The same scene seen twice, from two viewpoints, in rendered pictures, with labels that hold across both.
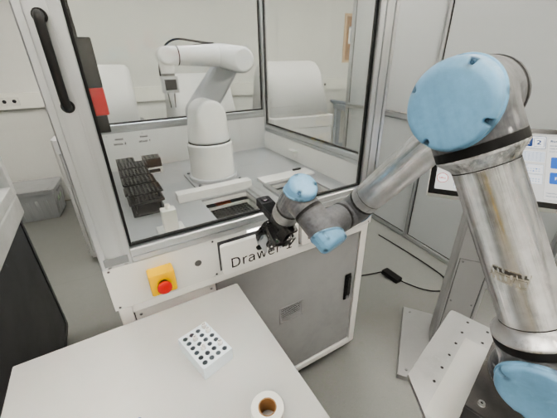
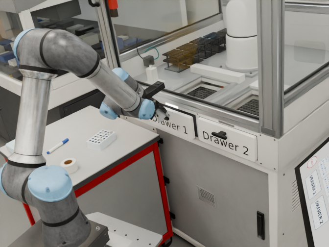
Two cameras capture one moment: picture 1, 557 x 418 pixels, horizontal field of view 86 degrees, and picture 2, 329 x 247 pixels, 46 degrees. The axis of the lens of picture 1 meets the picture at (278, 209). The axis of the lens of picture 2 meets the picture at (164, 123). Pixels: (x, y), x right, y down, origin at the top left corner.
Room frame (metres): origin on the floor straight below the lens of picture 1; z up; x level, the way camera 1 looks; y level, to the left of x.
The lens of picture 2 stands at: (0.58, -1.50, 1.71)
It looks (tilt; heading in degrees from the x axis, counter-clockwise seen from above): 28 degrees down; 81
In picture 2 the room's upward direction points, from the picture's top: 9 degrees counter-clockwise
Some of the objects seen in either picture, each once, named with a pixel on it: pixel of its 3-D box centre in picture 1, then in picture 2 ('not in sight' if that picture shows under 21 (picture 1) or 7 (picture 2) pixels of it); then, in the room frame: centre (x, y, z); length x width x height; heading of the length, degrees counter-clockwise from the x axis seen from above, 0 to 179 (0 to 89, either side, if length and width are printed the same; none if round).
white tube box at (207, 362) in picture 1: (205, 348); (101, 139); (0.54, 0.20, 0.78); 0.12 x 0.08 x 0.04; 44
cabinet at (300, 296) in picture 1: (231, 274); (247, 158); (1.32, 0.26, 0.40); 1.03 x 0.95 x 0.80; 120
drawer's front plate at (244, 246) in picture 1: (261, 247); (170, 119); (0.87, 0.06, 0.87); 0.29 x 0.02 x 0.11; 120
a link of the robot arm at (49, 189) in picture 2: not in sight; (51, 191); (0.38, -0.50, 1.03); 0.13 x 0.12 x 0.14; 133
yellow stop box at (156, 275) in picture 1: (162, 279); not in sight; (0.70, 0.35, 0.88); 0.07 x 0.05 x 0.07; 120
